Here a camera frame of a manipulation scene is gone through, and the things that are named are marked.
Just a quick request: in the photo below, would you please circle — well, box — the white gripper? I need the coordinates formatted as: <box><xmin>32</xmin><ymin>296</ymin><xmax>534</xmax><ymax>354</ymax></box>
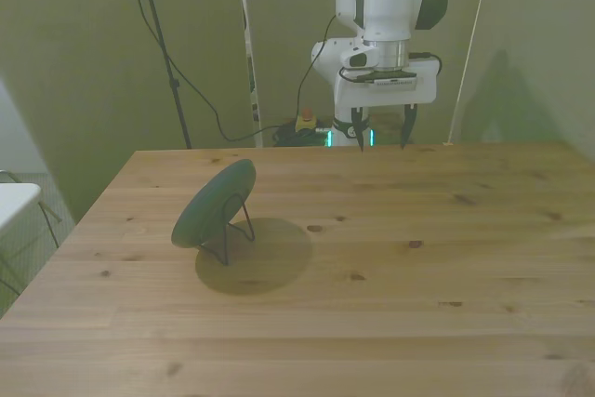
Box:
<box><xmin>335</xmin><ymin>56</ymin><xmax>441</xmax><ymax>153</ymax></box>

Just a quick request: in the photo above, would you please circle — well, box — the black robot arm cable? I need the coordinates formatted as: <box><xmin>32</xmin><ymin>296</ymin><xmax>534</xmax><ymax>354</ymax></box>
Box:
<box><xmin>296</xmin><ymin>0</ymin><xmax>362</xmax><ymax>134</ymax></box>

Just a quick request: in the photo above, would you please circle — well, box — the black wire plate stand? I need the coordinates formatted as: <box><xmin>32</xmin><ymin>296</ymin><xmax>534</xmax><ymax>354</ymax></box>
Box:
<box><xmin>197</xmin><ymin>192</ymin><xmax>256</xmax><ymax>268</ymax></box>

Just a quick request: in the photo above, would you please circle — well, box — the white side table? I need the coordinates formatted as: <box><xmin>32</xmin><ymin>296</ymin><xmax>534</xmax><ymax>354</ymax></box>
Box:
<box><xmin>0</xmin><ymin>182</ymin><xmax>42</xmax><ymax>233</ymax></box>

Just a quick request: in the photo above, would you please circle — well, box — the yellow emergency stop button box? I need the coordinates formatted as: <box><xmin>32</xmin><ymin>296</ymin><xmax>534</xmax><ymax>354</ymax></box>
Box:
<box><xmin>295</xmin><ymin>108</ymin><xmax>319</xmax><ymax>134</ymax></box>

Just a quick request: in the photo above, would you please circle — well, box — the white vertical strip pole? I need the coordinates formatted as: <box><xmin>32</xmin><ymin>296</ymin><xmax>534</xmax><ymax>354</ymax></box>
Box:
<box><xmin>235</xmin><ymin>0</ymin><xmax>264</xmax><ymax>148</ymax></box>

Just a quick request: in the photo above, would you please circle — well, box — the dark green round plate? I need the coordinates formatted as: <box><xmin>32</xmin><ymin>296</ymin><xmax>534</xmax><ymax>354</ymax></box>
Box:
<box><xmin>170</xmin><ymin>158</ymin><xmax>258</xmax><ymax>250</ymax></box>

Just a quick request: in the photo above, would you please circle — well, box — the white hanging cord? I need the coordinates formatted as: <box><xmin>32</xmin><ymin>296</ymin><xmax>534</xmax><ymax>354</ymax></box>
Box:
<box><xmin>443</xmin><ymin>0</ymin><xmax>494</xmax><ymax>147</ymax></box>

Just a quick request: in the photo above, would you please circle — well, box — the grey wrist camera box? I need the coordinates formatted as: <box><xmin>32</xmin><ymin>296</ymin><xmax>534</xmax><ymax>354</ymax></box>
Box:
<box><xmin>342</xmin><ymin>68</ymin><xmax>418</xmax><ymax>89</ymax></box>

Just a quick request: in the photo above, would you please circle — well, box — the green coiled cable bundle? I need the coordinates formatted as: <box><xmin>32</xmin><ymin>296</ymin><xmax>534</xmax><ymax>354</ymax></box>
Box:
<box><xmin>271</xmin><ymin>122</ymin><xmax>334</xmax><ymax>148</ymax></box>

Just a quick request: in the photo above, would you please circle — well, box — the black camera tripod stand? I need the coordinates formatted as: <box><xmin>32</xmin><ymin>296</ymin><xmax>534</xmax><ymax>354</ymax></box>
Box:
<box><xmin>118</xmin><ymin>0</ymin><xmax>193</xmax><ymax>150</ymax></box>

